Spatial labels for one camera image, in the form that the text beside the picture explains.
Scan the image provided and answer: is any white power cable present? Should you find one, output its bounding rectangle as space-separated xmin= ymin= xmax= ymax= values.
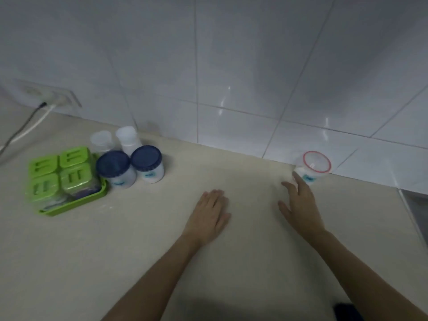
xmin=0 ymin=103 xmax=57 ymax=154

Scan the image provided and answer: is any person's left hand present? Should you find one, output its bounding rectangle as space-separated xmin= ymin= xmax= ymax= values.
xmin=181 ymin=189 xmax=231 ymax=246

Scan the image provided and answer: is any person's left forearm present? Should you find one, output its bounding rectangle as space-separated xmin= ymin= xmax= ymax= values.
xmin=100 ymin=233 xmax=204 ymax=321

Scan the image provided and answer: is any blue-lidded white jar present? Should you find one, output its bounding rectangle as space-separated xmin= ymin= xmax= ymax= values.
xmin=130 ymin=145 xmax=165 ymax=184
xmin=96 ymin=150 xmax=137 ymax=190

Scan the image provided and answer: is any white wall socket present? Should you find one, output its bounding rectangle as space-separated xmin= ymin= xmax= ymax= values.
xmin=14 ymin=79 xmax=83 ymax=109

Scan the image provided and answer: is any dark grey cable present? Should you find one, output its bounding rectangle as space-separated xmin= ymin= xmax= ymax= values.
xmin=0 ymin=101 xmax=47 ymax=158

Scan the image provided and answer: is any person's right hand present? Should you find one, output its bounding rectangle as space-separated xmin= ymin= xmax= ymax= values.
xmin=278 ymin=170 xmax=326 ymax=245

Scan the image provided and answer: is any translucent white plastic cup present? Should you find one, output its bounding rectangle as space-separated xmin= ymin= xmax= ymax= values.
xmin=115 ymin=126 xmax=143 ymax=156
xmin=89 ymin=130 xmax=116 ymax=156

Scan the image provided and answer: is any red-rimmed clear plastic jar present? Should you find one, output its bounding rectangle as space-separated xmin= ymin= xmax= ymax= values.
xmin=294 ymin=150 xmax=332 ymax=186

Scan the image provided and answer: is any person's right forearm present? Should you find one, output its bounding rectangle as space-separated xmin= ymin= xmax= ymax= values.
xmin=307 ymin=229 xmax=428 ymax=321

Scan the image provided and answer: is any green-lidded clear container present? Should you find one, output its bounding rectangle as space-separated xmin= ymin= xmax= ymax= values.
xmin=58 ymin=146 xmax=93 ymax=169
xmin=27 ymin=173 xmax=64 ymax=208
xmin=28 ymin=156 xmax=60 ymax=179
xmin=60 ymin=163 xmax=100 ymax=198

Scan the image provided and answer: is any green plastic tray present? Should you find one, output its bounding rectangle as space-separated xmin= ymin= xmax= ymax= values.
xmin=36 ymin=179 xmax=108 ymax=217

